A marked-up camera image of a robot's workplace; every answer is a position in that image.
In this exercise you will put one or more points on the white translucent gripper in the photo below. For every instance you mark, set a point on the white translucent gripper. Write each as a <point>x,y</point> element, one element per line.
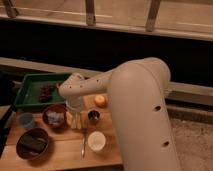
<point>75,104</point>

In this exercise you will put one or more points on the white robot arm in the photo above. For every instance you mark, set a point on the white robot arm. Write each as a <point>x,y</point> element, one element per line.
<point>136,100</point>

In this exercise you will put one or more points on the green plastic tray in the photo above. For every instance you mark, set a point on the green plastic tray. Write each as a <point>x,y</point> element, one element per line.
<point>30,90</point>

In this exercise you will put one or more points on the small metal cup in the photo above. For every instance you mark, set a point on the small metal cup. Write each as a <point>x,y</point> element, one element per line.
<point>93,116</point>

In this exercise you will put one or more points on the brown bowl with white cloth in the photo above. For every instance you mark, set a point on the brown bowl with white cloth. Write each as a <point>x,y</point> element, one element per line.
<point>54,116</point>

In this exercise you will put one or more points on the orange fruit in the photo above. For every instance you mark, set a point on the orange fruit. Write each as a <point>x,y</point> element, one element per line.
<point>100,101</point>

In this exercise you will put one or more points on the metal fork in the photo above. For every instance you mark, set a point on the metal fork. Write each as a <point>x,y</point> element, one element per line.
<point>84,133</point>

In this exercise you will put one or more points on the dark grape bunch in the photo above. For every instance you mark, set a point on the dark grape bunch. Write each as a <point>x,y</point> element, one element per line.
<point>46,93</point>

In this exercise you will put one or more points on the white cup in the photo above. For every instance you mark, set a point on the white cup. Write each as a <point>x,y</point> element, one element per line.
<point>96,141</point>

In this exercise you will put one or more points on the blue plastic cup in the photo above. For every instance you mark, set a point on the blue plastic cup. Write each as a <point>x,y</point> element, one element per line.
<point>27,120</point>

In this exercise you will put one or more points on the brown bowl with dark item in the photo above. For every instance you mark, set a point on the brown bowl with dark item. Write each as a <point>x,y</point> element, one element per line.
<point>32,144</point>

